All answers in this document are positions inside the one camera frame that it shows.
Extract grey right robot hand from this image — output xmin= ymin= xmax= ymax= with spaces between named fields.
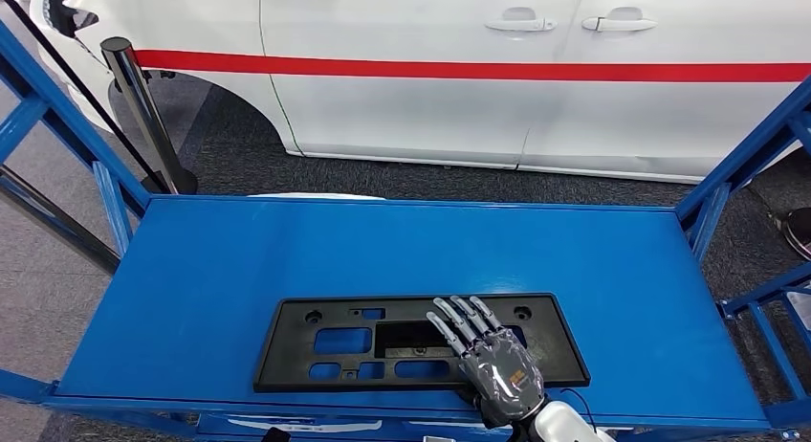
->
xmin=426 ymin=295 xmax=547 ymax=430

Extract black plastic plate part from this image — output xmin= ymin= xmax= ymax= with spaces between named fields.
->
xmin=252 ymin=292 xmax=592 ymax=394

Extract blue metal shelf rack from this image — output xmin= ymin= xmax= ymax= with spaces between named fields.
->
xmin=0 ymin=20 xmax=811 ymax=442
xmin=718 ymin=261 xmax=811 ymax=406

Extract white car with red stripe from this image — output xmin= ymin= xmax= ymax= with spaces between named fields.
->
xmin=28 ymin=0 xmax=811 ymax=186

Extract thin black barrier belt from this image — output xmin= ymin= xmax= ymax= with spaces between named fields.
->
xmin=0 ymin=0 xmax=167 ymax=192

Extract thin black cable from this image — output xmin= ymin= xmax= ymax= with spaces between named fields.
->
xmin=560 ymin=387 xmax=597 ymax=428

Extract white car door handle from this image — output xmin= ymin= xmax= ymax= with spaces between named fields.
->
xmin=484 ymin=7 xmax=559 ymax=34
xmin=581 ymin=7 xmax=658 ymax=34

